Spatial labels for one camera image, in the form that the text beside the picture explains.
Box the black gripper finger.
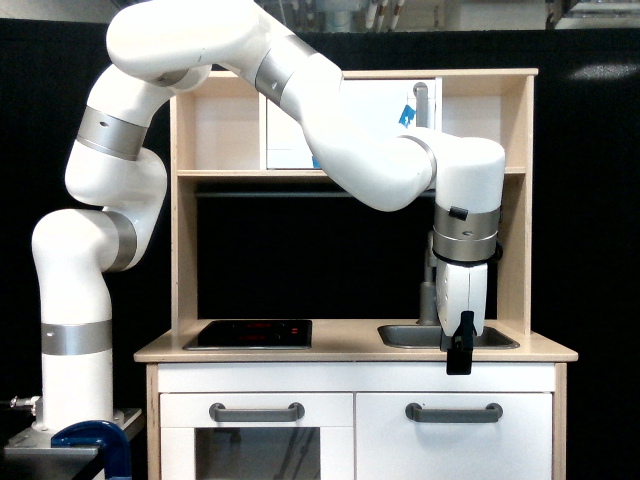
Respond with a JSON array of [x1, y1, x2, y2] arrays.
[[441, 311, 476, 375]]

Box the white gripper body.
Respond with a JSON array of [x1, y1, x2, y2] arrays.
[[436, 260, 488, 337]]

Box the grey cabinet door handle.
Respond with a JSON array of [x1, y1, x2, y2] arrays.
[[405, 403, 504, 424]]

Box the white cabinet door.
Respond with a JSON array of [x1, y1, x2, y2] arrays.
[[355, 393, 552, 479]]

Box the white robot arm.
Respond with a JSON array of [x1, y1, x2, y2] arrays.
[[32, 1, 506, 432]]

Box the white oven door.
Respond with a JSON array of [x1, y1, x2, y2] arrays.
[[160, 393, 355, 479]]

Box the white microwave door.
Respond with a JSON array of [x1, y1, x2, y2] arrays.
[[266, 77, 442, 170]]

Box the grey toy faucet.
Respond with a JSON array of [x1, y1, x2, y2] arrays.
[[418, 231, 439, 326]]

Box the grey toy sink basin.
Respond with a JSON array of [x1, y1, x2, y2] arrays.
[[378, 325, 520, 351]]

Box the blue tape right piece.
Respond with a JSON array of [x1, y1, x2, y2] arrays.
[[398, 104, 416, 128]]

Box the black toy stovetop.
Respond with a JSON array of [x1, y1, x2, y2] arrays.
[[183, 319, 313, 351]]

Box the blue c-clamp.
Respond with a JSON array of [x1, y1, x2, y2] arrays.
[[50, 420, 132, 480]]

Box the wooden play kitchen frame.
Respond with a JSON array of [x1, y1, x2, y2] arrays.
[[135, 68, 578, 479]]

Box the grey oven door handle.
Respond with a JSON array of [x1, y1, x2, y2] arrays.
[[209, 402, 306, 423]]

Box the grey microwave door handle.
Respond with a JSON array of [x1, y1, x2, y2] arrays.
[[413, 82, 431, 128]]

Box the grey hanging rail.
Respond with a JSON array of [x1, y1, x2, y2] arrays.
[[194, 189, 503, 200]]

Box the silver cable connector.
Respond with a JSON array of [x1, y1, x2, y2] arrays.
[[9, 396, 41, 416]]

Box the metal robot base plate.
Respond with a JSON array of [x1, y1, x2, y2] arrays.
[[4, 408, 146, 456]]

